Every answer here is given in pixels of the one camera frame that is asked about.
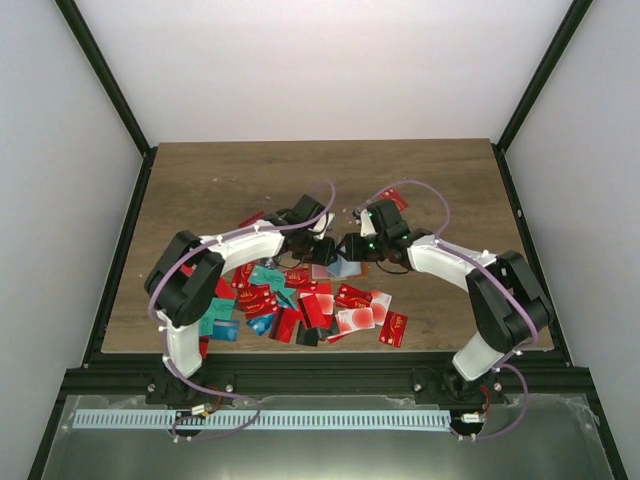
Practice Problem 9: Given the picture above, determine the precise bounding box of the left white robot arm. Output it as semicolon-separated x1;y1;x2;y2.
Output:
144;195;332;404

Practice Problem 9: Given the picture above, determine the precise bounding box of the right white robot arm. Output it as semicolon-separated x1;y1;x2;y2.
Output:
338;200;556;403

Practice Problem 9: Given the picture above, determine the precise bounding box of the red gold card upper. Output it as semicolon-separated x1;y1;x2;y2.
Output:
284;268;318;291

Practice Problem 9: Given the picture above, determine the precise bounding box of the lone red card far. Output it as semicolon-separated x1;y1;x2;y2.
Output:
381;188;409;211

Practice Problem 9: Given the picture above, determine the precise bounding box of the teal VIP card centre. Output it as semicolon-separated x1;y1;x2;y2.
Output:
249;265;295;308

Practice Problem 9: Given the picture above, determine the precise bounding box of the red gold VIP card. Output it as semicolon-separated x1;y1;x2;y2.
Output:
236;285;279;320

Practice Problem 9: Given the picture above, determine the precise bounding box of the white red circle card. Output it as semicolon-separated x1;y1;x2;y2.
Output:
336;291;392;333

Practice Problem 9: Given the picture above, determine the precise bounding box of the red VIP card right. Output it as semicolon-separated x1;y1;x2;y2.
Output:
378;311;408;348

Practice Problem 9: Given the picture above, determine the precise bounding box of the teal card left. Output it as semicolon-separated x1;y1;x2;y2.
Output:
199;298;235;336

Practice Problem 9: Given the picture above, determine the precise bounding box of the light blue slotted strip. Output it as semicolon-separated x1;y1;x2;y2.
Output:
72;409;451;432

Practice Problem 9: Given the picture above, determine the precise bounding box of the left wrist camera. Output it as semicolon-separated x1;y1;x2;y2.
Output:
310;213;335;239

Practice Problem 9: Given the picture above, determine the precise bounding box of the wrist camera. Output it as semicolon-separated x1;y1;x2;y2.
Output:
310;213;335;239
353;208;377;237

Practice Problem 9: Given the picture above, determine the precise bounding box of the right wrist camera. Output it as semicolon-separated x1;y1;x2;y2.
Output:
353;208;377;237

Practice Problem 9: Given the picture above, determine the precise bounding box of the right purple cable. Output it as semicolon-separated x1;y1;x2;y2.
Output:
354;179;540;444

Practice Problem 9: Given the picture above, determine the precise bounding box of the purple cable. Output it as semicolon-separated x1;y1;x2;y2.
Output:
354;179;540;444
147;179;336;444

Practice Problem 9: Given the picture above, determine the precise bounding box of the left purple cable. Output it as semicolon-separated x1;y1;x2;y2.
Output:
147;179;336;444

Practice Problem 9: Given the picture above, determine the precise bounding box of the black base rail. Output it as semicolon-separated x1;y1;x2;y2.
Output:
57;351;594;407

